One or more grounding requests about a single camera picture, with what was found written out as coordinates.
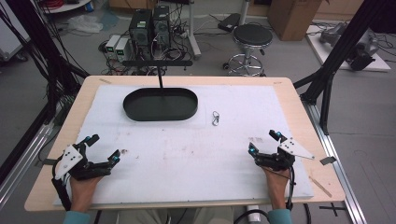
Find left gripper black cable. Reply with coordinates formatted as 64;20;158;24
50;156;73;212

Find black round stool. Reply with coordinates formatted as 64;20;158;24
221;23;275;77

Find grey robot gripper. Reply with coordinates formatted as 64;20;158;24
318;21;347;45

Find clear plastic bag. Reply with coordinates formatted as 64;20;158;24
65;14;105;35

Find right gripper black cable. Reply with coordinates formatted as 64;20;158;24
285;165;297;211

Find aluminium rail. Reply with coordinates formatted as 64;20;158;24
0;121;56;204
302;102;369;224

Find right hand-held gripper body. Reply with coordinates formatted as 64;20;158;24
253;136;316;173

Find black stand with oval tray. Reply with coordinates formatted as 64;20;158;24
121;59;200;122

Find person's left hand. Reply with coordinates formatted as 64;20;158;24
69;175;105;214

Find black tape piece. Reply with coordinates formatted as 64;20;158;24
319;156;338;166

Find black computer tower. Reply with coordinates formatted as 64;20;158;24
128;8;154;49
151;5;172;49

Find white table leg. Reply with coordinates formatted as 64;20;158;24
186;0;203;61

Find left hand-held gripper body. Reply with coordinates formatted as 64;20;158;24
54;143;113;181

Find person's right hand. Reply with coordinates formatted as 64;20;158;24
262;167;292;211

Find black metal frame strut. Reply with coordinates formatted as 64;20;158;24
5;0;91;125
293;0;380;135

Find person's legs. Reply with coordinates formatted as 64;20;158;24
117;206;235;224

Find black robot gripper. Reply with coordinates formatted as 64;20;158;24
347;42;377;72

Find thin wooden stick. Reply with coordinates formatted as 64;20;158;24
307;175;333;199

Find black flat box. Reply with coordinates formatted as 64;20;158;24
217;12;242;33

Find white power supply unit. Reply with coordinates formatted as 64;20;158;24
105;34;121;54
114;37;131;63

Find black floor cable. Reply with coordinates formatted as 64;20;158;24
233;208;271;224

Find round white table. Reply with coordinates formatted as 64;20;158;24
39;0;92;15

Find white board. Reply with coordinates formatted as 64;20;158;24
305;24;392;73

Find brown cardboard box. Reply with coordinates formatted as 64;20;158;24
266;0;324;42

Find white power strip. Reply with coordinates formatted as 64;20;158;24
247;204;262;224

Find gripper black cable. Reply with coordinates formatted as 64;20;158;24
50;156;73;212
285;165;297;211

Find white foam mat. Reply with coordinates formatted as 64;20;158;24
51;84;315;207

